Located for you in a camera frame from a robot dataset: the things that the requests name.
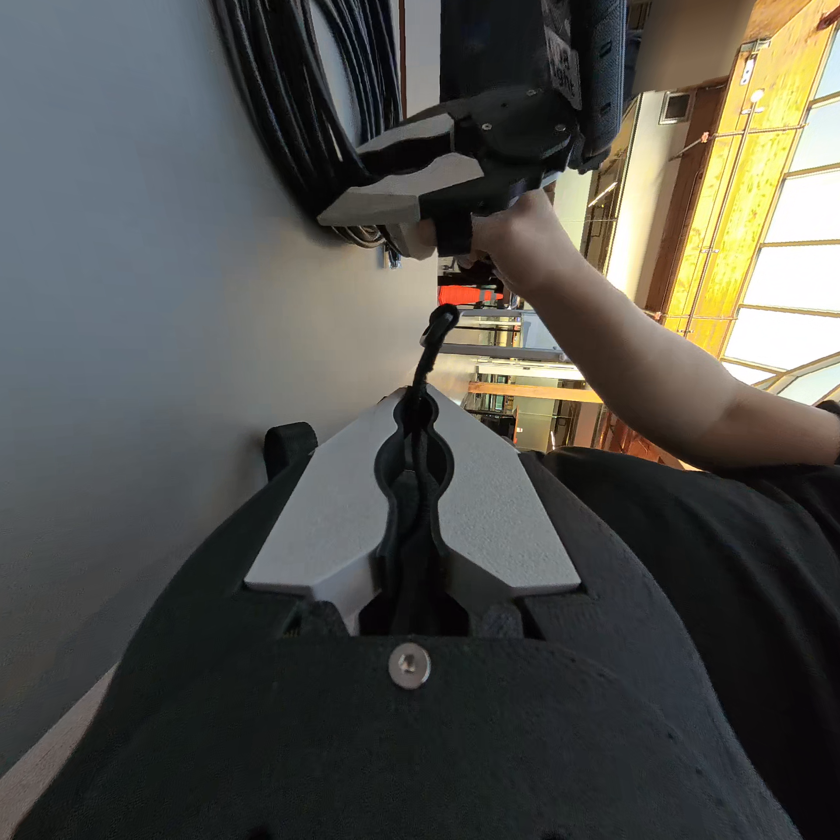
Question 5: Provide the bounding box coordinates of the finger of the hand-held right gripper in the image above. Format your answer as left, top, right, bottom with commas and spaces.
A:
317, 152, 488, 229
357, 108, 458, 173

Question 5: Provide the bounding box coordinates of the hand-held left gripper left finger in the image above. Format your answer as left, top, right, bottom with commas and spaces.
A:
244, 387, 411, 636

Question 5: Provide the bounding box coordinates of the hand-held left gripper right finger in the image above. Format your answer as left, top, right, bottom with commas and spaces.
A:
427, 386, 582, 636

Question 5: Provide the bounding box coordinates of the long black cable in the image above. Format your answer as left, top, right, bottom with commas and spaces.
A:
210, 0, 411, 271

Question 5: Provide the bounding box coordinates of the person's right forearm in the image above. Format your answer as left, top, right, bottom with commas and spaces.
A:
518, 249, 840, 470

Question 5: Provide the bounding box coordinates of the grey desk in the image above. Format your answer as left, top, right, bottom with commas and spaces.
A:
0, 0, 460, 778

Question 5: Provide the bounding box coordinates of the person's right hand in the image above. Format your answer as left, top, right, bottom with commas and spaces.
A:
413, 187, 580, 301

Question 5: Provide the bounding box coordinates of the orange traffic cone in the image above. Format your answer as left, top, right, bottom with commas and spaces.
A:
438, 284, 506, 309

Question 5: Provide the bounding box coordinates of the person's dark clothing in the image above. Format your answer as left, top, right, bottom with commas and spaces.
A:
538, 400, 840, 840

